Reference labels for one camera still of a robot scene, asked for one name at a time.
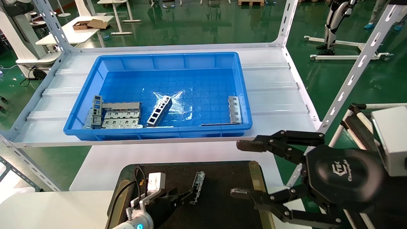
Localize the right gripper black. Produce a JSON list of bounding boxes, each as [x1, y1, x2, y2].
[[231, 130, 387, 229]]

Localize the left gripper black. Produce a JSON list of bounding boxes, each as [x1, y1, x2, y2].
[[148, 187, 196, 229]]

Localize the grey metal channel part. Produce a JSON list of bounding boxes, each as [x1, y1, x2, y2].
[[190, 171, 206, 205]]

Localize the black container tray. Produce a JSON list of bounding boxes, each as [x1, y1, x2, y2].
[[106, 161, 275, 229]]

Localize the grey metal part with square holes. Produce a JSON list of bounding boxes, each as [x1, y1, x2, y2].
[[147, 95, 173, 127]]

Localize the long grey metal bar part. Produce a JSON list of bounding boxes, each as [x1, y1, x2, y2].
[[102, 102, 142, 112]]

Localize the dark grey upright metal part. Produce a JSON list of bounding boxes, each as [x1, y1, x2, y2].
[[92, 95, 103, 129]]

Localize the small grey metal part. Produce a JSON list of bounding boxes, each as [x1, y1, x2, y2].
[[83, 109, 93, 129]]

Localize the clear plastic film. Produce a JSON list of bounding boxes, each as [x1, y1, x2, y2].
[[153, 91, 193, 121]]

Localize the white metal shelf rack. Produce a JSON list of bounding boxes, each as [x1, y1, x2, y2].
[[0, 0, 407, 192]]

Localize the white wheeled robot stand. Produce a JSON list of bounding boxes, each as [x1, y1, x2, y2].
[[304, 35, 394, 62]]

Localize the blue plastic bin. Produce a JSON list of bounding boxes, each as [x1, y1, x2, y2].
[[63, 52, 253, 141]]

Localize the humanoid robot legs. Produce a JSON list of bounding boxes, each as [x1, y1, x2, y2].
[[316, 0, 357, 56]]

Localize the white desk with legs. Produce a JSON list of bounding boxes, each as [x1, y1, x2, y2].
[[97, 0, 142, 35]]

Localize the open cardboard box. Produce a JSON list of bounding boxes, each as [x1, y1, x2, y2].
[[72, 19, 110, 31]]

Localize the white work table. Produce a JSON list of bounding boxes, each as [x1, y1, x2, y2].
[[35, 15, 114, 48]]

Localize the white machine base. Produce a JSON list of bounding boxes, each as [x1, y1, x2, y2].
[[0, 0, 61, 79]]

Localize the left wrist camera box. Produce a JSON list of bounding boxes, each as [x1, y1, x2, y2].
[[147, 172, 166, 195]]

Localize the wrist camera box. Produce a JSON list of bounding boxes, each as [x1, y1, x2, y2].
[[370, 106, 407, 177], [147, 172, 166, 195]]

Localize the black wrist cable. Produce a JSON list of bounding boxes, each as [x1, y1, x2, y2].
[[112, 165, 149, 223]]

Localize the white cart with black handle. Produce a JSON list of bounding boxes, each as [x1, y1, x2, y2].
[[328, 103, 407, 169]]

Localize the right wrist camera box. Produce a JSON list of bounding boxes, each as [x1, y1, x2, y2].
[[370, 106, 407, 177]]

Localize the black floor cable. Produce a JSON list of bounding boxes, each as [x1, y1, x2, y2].
[[19, 65, 40, 87]]

